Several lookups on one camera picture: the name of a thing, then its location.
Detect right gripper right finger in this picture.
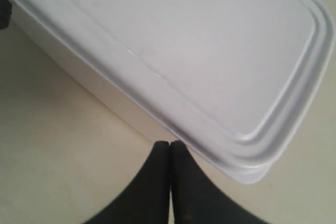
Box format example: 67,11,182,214
170,141,252,223

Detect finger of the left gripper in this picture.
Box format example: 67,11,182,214
0,0,12,30

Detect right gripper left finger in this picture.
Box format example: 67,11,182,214
86,141,170,224

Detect white lidded plastic container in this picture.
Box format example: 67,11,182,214
11,0,335,184

